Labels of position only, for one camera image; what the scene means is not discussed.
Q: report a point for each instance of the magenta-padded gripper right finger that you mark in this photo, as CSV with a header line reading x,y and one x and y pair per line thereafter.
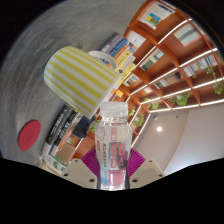
x,y
148,173

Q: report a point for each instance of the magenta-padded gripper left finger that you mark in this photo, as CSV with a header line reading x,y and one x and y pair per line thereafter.
x,y
78,173

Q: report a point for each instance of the clear plastic drink bottle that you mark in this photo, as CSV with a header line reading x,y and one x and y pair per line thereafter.
x,y
113,140

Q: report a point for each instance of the tall green white carton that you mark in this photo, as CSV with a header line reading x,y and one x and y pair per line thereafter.
x,y
56,164

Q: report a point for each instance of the brown chair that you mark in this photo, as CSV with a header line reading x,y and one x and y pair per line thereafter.
x,y
65,152

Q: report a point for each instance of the recessed round ceiling light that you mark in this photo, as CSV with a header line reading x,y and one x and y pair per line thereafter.
x,y
159,128

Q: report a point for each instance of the stack of dark books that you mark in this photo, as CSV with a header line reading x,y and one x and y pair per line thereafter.
x,y
58,128

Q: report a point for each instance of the flat round red coaster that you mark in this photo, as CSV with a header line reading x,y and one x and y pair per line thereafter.
x,y
29,135

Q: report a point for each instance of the yellow striped white mug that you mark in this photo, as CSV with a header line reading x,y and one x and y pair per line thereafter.
x,y
76,80

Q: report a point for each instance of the orange wooden shelf unit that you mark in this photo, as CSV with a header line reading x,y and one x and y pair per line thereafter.
x,y
173,60

